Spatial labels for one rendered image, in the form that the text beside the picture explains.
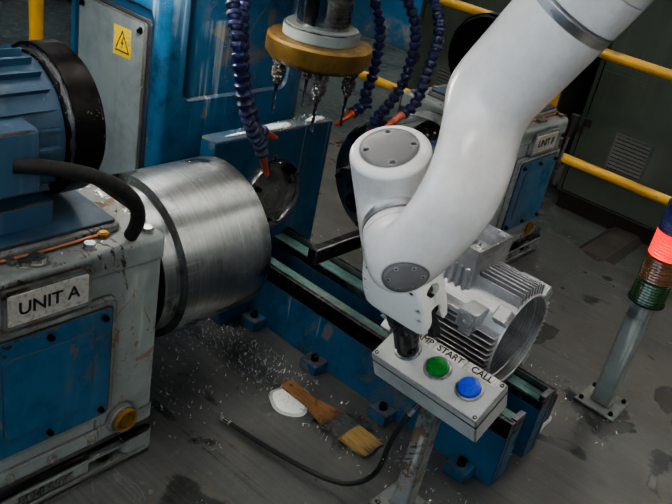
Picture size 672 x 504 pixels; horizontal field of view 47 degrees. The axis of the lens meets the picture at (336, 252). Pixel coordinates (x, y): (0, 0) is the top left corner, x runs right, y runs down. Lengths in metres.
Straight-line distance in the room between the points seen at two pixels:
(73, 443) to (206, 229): 0.34
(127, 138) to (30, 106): 0.58
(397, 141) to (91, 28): 0.87
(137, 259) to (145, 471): 0.34
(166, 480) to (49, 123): 0.53
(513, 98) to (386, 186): 0.15
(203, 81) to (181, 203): 0.40
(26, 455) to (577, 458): 0.87
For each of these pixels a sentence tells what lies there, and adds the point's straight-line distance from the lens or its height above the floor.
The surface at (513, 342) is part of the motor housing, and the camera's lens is 1.32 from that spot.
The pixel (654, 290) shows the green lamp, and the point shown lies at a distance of 1.43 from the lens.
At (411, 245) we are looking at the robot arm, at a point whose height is 1.32.
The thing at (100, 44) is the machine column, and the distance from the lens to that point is 1.53.
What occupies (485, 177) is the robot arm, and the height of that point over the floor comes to 1.39.
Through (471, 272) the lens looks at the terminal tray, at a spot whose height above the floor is 1.11.
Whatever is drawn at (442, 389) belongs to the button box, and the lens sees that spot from 1.01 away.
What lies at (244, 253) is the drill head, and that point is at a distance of 1.16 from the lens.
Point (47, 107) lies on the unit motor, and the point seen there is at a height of 1.32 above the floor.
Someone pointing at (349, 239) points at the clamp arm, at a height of 1.03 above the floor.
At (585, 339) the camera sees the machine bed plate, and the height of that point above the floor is 0.80.
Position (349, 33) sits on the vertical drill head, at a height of 1.36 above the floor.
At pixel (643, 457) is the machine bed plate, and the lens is 1.49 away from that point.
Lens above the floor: 1.65
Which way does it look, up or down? 28 degrees down
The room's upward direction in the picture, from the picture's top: 12 degrees clockwise
